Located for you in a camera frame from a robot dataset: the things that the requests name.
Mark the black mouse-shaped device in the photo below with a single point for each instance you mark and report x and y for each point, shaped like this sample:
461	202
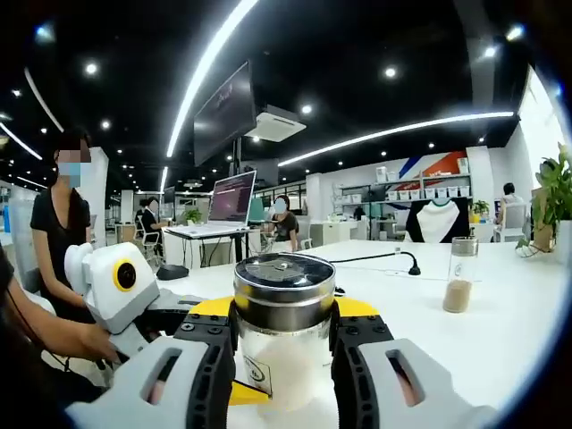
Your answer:
172	271

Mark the curved ceiling light strip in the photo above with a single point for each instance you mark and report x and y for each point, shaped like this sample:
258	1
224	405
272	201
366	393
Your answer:
393	130

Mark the shelf with white bins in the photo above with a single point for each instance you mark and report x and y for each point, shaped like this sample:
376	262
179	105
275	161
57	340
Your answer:
424	187

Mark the small potted plant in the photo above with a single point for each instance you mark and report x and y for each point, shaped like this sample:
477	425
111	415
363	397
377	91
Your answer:
192	216
480	207

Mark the ceiling air conditioner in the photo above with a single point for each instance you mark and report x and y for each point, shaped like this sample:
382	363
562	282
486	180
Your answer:
275	125

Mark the white office chair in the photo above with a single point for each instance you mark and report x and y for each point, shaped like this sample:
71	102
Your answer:
516	221

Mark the white laptop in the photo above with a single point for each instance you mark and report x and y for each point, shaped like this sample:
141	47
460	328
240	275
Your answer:
230	199

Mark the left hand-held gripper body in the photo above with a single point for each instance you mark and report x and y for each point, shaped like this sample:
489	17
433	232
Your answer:
107	295

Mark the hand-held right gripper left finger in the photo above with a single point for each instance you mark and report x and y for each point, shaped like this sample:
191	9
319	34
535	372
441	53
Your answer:
134	384

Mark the teal panel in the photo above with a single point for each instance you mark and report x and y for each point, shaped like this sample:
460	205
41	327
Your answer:
255	210

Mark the large potted green plant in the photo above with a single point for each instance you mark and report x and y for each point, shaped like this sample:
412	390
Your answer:
554	192

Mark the short seasoning bottle white powder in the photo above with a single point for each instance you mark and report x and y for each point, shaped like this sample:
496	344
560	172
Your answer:
286	286

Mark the straight ceiling light strip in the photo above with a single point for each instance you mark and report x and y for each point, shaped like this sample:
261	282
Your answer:
210	62

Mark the person's left hand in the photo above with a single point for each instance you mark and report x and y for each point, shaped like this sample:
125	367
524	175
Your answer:
100	346

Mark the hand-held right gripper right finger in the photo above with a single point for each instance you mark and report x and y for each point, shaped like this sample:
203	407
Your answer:
380	384

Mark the hanging dark monitor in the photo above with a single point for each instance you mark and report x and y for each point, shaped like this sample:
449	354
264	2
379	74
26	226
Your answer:
223	116

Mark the tall seasoning bottle brown powder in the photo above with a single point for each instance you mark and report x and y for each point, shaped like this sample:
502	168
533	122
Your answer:
460	290

